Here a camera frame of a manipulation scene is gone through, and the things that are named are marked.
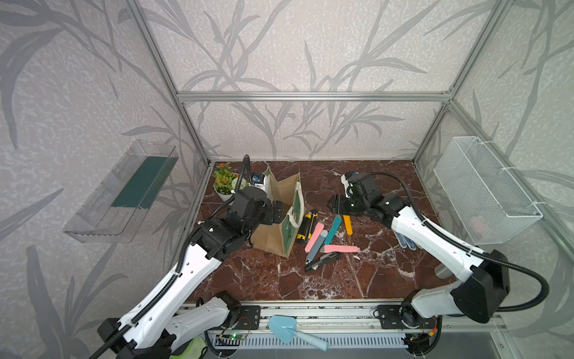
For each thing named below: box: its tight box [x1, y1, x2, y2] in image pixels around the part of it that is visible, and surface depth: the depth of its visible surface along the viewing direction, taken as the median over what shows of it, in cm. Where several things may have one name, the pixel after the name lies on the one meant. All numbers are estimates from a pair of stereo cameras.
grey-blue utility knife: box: [304, 228, 329, 265], surface depth 91 cm
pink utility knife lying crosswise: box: [319, 244, 359, 253], surface depth 91 cm
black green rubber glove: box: [152, 328, 208, 359], surface depth 68 cm
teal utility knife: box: [324, 214, 343, 245], surface depth 96 cm
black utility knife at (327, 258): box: [304, 252, 341, 272], surface depth 88 cm
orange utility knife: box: [342, 215, 354, 236], surface depth 98 cm
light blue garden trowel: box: [268, 314, 329, 352], surface depth 72 cm
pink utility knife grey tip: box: [304, 219, 326, 253], surface depth 95 cm
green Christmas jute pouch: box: [250, 166, 305, 259], surface depth 88 cm
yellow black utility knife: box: [296, 212, 320, 244], surface depth 96 cm
